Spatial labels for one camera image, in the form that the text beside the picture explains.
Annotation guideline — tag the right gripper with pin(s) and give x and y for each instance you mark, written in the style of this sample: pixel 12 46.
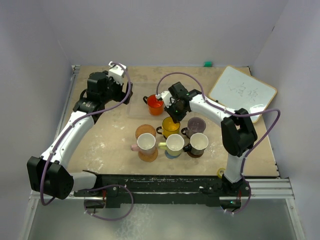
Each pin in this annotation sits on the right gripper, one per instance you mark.
pixel 176 118

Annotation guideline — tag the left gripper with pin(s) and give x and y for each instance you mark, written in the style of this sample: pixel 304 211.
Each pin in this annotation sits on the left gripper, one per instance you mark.
pixel 121 95

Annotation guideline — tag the yellow mug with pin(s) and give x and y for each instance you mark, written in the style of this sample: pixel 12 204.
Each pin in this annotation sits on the yellow mug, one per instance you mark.
pixel 168 127

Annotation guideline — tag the purple grey mug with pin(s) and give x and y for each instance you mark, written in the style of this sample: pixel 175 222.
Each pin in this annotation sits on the purple grey mug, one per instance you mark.
pixel 194 125

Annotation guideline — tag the olive green mug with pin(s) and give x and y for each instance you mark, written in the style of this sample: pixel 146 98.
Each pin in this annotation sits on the olive green mug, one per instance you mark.
pixel 173 145

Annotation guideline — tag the black mug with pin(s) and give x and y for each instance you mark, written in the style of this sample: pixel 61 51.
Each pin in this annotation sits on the black mug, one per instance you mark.
pixel 197 144

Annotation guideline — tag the woven rattan coaster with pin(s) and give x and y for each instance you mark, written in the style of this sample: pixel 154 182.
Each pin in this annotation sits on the woven rattan coaster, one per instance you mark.
pixel 145 128
pixel 148 158

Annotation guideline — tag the pink mug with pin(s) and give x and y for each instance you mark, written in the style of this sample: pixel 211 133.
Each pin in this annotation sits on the pink mug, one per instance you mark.
pixel 145 143

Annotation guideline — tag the dark wooden coaster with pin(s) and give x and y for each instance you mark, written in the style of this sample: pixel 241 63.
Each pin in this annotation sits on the dark wooden coaster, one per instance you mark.
pixel 195 155

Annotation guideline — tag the blue smiley coaster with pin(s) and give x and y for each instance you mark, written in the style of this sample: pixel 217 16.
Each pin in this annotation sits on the blue smiley coaster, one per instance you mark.
pixel 170 156

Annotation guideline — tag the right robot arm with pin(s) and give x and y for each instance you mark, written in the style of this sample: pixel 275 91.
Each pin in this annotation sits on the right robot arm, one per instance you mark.
pixel 237 130

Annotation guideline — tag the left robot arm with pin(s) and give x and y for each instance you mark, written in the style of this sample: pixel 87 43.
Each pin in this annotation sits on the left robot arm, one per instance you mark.
pixel 48 173

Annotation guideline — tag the orange mug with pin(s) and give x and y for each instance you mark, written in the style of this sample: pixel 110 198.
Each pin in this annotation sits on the orange mug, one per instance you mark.
pixel 155 106

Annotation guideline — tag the clear plastic tray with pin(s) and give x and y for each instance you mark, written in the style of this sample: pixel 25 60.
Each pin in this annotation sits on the clear plastic tray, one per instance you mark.
pixel 137 108

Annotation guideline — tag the green object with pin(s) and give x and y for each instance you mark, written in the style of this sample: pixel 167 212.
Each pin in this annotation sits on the green object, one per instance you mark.
pixel 208 64

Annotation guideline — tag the small whiteboard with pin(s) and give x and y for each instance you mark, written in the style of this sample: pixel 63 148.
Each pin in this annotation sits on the small whiteboard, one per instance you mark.
pixel 235 89

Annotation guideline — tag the yellow tape roll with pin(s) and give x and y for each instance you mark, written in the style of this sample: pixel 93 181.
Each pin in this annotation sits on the yellow tape roll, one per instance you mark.
pixel 220 172

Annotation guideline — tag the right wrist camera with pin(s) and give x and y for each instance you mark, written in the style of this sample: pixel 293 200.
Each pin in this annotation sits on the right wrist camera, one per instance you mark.
pixel 165 96

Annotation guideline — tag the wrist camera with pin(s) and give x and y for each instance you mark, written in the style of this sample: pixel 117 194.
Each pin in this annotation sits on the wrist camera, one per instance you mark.
pixel 116 72
pixel 165 96

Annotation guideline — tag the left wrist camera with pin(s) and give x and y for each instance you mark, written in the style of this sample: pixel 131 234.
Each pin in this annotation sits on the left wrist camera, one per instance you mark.
pixel 116 72

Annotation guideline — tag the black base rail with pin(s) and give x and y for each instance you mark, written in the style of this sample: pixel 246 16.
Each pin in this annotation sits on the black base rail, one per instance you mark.
pixel 116 189

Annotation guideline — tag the aluminium frame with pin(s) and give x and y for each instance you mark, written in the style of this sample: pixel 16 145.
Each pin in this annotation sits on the aluminium frame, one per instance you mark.
pixel 105 149

